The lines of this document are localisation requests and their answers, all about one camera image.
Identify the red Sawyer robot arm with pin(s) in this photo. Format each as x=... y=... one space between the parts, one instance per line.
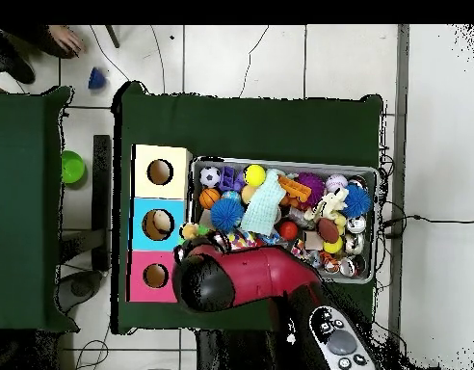
x=268 y=273

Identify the person's hand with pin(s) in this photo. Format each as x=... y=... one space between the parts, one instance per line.
x=67 y=38

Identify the black and white soccer ball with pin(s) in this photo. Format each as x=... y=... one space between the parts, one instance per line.
x=210 y=176

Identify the dark green table cloth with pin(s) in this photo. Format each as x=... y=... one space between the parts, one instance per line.
x=241 y=127
x=21 y=212

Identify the wooden box with three holes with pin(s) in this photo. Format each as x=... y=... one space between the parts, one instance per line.
x=142 y=235

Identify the black stand with legs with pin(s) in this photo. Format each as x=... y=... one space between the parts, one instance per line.
x=113 y=36

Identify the shallow clear mesh bin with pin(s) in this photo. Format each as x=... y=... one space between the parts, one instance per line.
x=360 y=246

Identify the yellow ball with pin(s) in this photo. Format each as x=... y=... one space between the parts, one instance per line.
x=255 y=175

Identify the purple spiky ball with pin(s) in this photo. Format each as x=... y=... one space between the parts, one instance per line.
x=315 y=184

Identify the green bowl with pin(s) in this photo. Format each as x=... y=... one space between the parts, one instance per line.
x=72 y=166

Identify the brown toy football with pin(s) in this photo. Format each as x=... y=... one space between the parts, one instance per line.
x=328 y=230

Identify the mint green knitted cloth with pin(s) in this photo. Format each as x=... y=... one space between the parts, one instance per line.
x=262 y=208

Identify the person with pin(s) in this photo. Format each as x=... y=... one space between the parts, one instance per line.
x=9 y=54

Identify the orange plastic block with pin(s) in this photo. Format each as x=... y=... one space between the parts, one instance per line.
x=296 y=189

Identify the white baseball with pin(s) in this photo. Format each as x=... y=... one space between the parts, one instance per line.
x=336 y=183

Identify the small orange basketball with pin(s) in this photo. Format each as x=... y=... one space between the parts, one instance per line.
x=209 y=197

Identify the grey rounded base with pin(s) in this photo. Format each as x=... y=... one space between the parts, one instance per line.
x=81 y=287

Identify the black upright panel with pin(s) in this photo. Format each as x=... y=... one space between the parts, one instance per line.
x=102 y=192

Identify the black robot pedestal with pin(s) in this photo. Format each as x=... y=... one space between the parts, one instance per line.
x=229 y=354

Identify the blue bowl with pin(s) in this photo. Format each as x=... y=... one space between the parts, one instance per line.
x=96 y=80

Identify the blue fuzzy ball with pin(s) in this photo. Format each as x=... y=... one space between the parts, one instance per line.
x=226 y=215
x=357 y=200

